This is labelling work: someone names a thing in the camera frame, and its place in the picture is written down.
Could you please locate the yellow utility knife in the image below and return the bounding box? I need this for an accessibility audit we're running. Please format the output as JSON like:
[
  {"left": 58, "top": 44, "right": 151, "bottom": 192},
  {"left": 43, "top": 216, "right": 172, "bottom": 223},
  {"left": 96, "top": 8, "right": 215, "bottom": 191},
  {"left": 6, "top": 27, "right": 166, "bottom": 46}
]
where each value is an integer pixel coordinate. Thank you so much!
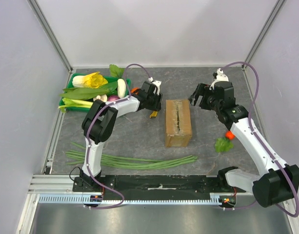
[{"left": 150, "top": 111, "right": 158, "bottom": 119}]

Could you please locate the brown cardboard express box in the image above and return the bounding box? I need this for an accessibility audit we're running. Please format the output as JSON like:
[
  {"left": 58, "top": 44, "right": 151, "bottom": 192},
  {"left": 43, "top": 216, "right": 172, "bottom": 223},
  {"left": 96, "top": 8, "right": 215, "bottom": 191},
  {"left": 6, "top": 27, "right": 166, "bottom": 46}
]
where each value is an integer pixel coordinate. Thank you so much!
[{"left": 165, "top": 99, "right": 192, "bottom": 147}]

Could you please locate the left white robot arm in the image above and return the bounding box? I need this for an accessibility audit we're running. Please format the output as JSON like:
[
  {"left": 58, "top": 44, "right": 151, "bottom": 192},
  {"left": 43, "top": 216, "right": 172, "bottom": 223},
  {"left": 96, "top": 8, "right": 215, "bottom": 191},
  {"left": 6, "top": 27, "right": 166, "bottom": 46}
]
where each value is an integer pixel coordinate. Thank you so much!
[{"left": 82, "top": 80, "right": 162, "bottom": 192}]

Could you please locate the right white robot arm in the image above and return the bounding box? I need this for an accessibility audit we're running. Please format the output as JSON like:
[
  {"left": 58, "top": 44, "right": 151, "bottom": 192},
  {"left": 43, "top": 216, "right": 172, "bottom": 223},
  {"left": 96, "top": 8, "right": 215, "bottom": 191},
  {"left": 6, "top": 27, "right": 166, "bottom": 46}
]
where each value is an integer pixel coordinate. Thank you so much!
[{"left": 189, "top": 81, "right": 299, "bottom": 208}]

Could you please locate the orange toy pumpkin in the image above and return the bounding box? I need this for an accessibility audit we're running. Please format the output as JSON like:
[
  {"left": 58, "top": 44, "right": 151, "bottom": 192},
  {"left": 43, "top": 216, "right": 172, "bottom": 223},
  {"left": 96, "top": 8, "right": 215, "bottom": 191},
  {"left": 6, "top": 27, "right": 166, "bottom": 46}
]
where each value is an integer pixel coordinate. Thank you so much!
[{"left": 131, "top": 87, "right": 140, "bottom": 95}]

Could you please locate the white eggplant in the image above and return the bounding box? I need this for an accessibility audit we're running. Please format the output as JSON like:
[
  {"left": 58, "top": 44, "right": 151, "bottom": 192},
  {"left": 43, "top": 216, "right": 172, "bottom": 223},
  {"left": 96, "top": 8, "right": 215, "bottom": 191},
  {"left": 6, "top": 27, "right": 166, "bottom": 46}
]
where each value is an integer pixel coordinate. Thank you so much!
[{"left": 117, "top": 78, "right": 127, "bottom": 99}]

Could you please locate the purple onion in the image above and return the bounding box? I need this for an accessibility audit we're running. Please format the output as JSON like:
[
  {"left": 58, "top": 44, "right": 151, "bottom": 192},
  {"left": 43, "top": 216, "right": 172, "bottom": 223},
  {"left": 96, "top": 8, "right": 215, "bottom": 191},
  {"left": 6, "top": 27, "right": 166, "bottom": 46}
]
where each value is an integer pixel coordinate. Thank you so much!
[{"left": 107, "top": 95, "right": 120, "bottom": 102}]

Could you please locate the green lettuce leaf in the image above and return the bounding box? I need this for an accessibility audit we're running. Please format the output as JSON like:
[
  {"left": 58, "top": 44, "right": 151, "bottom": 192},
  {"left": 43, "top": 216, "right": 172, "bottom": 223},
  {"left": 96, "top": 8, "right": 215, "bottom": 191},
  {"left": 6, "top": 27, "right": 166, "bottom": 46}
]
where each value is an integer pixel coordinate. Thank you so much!
[{"left": 215, "top": 137, "right": 234, "bottom": 153}]

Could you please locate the green leaf behind tray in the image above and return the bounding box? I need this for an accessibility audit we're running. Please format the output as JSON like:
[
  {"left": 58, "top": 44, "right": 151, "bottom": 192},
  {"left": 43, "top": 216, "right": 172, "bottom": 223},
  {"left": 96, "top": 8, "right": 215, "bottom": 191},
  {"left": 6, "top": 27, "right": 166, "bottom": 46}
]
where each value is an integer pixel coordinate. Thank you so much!
[{"left": 109, "top": 64, "right": 125, "bottom": 78}]

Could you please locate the white mushroom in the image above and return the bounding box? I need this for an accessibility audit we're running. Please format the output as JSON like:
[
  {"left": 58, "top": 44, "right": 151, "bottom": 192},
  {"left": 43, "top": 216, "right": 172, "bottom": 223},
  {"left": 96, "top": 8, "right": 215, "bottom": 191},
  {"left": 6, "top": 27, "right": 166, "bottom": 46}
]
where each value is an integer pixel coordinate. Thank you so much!
[{"left": 93, "top": 95, "right": 108, "bottom": 102}]

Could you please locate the yellow napa cabbage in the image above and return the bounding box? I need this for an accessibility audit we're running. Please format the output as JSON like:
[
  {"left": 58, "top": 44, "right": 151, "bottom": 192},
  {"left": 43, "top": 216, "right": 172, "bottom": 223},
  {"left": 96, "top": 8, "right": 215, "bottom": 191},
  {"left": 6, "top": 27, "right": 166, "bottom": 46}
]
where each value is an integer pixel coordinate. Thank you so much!
[{"left": 72, "top": 72, "right": 108, "bottom": 89}]

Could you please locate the green long beans bunch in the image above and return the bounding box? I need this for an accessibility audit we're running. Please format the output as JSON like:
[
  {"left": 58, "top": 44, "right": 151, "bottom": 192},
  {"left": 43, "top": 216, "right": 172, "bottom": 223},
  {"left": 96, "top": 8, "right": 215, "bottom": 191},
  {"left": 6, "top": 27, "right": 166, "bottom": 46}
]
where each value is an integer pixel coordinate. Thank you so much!
[{"left": 65, "top": 142, "right": 198, "bottom": 171}]

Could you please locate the green leafy vegetable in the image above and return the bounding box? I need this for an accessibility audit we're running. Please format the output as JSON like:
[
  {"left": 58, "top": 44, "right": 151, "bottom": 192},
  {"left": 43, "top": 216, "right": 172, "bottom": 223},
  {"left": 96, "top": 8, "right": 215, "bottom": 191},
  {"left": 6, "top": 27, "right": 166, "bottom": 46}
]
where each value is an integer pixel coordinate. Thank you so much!
[{"left": 60, "top": 82, "right": 118, "bottom": 100}]

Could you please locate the green bok choy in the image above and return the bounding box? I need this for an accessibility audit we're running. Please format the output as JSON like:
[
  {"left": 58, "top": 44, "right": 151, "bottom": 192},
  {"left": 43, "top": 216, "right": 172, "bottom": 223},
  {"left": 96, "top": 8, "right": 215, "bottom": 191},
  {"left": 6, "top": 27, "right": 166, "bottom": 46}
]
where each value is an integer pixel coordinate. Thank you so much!
[{"left": 58, "top": 98, "right": 93, "bottom": 113}]

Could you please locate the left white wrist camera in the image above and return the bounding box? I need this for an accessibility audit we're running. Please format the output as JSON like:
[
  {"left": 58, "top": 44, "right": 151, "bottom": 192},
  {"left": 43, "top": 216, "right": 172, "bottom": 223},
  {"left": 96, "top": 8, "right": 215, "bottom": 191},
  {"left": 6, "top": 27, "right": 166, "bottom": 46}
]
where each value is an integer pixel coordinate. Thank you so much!
[{"left": 148, "top": 77, "right": 161, "bottom": 96}]

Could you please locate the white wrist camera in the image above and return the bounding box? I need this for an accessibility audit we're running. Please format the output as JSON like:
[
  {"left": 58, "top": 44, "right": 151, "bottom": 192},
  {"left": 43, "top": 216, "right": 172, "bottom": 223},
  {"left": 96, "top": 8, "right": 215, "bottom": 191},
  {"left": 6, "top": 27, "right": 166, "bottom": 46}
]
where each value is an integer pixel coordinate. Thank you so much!
[
  {"left": 209, "top": 68, "right": 229, "bottom": 90},
  {"left": 148, "top": 77, "right": 161, "bottom": 96}
]

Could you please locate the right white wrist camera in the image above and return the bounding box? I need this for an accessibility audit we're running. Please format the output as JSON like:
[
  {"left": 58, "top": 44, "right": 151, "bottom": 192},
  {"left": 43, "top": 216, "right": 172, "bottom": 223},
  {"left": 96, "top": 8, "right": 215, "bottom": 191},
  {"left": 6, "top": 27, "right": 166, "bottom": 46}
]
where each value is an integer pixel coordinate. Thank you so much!
[{"left": 209, "top": 68, "right": 229, "bottom": 90}]

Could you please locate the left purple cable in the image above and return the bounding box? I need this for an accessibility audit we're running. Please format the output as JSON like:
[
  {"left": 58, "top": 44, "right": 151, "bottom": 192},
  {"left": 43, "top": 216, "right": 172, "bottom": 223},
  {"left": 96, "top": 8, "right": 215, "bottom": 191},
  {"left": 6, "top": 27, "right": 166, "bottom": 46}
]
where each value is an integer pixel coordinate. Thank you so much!
[{"left": 85, "top": 63, "right": 152, "bottom": 210}]

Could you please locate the purple cable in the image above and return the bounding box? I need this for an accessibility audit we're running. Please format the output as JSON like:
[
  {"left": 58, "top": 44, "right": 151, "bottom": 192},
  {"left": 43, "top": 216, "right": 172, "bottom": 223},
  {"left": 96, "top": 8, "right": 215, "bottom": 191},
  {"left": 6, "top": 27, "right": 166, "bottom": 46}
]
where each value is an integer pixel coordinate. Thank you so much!
[
  {"left": 219, "top": 61, "right": 299, "bottom": 217},
  {"left": 85, "top": 63, "right": 152, "bottom": 210}
]

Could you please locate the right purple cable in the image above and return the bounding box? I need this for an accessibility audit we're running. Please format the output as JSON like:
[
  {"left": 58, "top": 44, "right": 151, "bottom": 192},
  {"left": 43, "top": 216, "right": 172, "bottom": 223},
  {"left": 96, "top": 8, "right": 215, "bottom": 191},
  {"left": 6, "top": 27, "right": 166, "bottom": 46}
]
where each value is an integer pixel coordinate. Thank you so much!
[{"left": 219, "top": 61, "right": 299, "bottom": 217}]

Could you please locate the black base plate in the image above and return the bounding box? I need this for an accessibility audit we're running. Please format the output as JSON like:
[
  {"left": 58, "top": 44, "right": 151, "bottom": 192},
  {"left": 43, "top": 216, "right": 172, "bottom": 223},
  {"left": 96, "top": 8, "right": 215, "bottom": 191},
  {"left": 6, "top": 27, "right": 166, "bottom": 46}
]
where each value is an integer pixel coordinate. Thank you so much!
[{"left": 72, "top": 174, "right": 247, "bottom": 195}]

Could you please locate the white slotted cable duct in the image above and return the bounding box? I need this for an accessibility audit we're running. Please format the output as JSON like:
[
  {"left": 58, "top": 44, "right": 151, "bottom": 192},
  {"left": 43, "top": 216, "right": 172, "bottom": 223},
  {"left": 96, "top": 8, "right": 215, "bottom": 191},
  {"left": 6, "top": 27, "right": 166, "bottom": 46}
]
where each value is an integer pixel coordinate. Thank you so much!
[{"left": 39, "top": 194, "right": 223, "bottom": 205}]

